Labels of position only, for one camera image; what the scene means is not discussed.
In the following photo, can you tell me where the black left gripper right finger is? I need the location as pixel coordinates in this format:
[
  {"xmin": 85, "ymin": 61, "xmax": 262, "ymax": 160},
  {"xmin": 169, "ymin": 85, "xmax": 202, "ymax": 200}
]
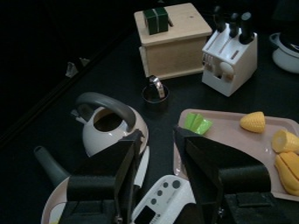
[{"xmin": 173, "ymin": 125, "xmax": 294, "ymax": 224}]

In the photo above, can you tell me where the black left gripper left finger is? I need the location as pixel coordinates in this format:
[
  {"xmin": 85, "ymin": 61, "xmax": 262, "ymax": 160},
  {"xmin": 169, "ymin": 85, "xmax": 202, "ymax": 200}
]
[{"xmin": 59, "ymin": 129, "xmax": 146, "ymax": 224}]

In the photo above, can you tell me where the pink tray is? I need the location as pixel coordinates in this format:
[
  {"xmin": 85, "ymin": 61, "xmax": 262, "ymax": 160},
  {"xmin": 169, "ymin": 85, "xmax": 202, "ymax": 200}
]
[{"xmin": 173, "ymin": 108, "xmax": 299, "ymax": 202}]

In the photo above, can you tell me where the white toy appliance with buttons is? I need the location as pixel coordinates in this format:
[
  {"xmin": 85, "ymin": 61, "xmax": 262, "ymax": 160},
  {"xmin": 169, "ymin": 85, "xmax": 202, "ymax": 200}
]
[{"xmin": 130, "ymin": 174, "xmax": 198, "ymax": 224}]

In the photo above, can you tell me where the light green toy vegetable piece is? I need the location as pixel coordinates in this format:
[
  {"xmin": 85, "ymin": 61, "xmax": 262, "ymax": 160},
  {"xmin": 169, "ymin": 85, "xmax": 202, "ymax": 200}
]
[{"xmin": 182, "ymin": 112, "xmax": 214, "ymax": 136}]

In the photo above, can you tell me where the yellow toy corn end piece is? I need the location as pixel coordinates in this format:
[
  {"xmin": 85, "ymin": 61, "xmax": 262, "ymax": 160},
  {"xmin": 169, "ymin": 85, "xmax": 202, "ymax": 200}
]
[{"xmin": 274, "ymin": 151, "xmax": 299, "ymax": 197}]

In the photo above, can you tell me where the yellow toy corn tip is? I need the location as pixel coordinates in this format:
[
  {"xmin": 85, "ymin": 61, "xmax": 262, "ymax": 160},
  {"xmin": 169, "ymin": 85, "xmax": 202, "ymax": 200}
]
[{"xmin": 238, "ymin": 111, "xmax": 267, "ymax": 134}]

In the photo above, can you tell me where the yellow toy corn middle piece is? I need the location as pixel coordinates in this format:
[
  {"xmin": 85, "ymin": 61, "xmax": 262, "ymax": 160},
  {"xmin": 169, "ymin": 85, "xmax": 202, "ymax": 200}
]
[{"xmin": 271, "ymin": 129, "xmax": 299, "ymax": 154}]

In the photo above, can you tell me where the small black cup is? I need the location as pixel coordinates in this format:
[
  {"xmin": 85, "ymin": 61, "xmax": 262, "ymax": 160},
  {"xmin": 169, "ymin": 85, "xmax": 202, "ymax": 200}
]
[{"xmin": 141, "ymin": 83, "xmax": 171, "ymax": 105}]

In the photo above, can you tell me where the silver metal clip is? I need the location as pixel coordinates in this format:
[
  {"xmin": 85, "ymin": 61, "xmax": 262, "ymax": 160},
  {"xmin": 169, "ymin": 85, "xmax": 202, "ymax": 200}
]
[{"xmin": 147, "ymin": 74, "xmax": 166, "ymax": 100}]

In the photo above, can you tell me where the white knife block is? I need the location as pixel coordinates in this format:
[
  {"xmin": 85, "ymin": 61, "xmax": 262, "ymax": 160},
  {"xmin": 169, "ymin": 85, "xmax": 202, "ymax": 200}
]
[{"xmin": 201, "ymin": 27, "xmax": 259, "ymax": 97}]

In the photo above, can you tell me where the white bowl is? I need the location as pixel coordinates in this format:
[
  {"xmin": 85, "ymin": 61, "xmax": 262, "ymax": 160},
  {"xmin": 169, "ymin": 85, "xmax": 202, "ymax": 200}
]
[{"xmin": 269, "ymin": 31, "xmax": 299, "ymax": 74}]

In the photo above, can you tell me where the wooden box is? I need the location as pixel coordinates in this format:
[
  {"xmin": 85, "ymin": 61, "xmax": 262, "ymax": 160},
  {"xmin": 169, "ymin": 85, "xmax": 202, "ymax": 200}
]
[{"xmin": 134, "ymin": 3, "xmax": 214, "ymax": 81}]

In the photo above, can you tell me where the pink toy pan grey handle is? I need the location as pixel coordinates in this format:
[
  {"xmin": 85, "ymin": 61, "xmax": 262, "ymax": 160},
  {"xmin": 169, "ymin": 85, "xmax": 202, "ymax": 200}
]
[{"xmin": 32, "ymin": 145, "xmax": 73, "ymax": 224}]

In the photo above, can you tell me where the white toy kettle grey handle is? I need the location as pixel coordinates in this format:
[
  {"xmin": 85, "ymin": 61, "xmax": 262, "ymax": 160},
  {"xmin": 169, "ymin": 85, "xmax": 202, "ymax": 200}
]
[{"xmin": 70, "ymin": 92, "xmax": 150, "ymax": 158}]

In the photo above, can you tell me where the black handled toy knife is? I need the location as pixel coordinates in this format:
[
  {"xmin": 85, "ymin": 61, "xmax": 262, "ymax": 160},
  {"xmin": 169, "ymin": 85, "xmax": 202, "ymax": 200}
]
[
  {"xmin": 238, "ymin": 11, "xmax": 257, "ymax": 46},
  {"xmin": 229, "ymin": 11, "xmax": 241, "ymax": 39},
  {"xmin": 211, "ymin": 5, "xmax": 229, "ymax": 33}
]

